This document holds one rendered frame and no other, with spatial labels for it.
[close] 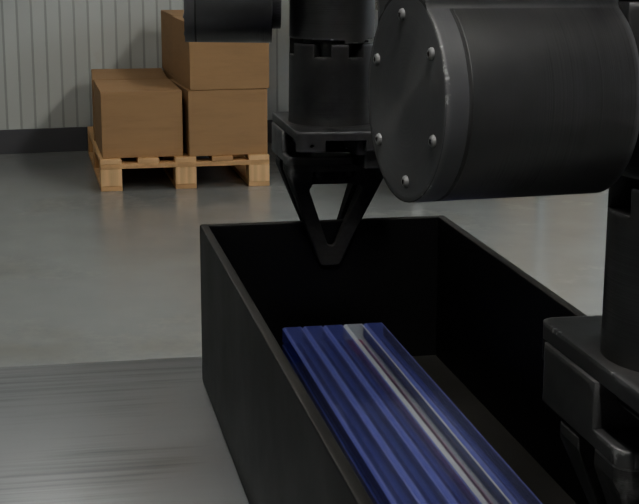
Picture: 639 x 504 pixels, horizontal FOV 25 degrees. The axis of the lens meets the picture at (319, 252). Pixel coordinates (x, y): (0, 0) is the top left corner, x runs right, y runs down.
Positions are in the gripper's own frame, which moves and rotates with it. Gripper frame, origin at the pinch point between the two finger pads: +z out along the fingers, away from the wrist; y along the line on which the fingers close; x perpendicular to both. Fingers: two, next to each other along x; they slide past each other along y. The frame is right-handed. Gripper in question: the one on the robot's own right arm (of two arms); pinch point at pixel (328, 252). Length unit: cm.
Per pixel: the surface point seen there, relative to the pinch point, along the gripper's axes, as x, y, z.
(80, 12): 5, -649, 26
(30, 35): -20, -647, 37
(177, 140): 41, -530, 73
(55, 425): -19.0, 7.0, 9.1
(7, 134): -33, -643, 86
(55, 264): -14, -389, 93
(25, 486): -20.8, 17.1, 9.0
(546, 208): 183, -453, 91
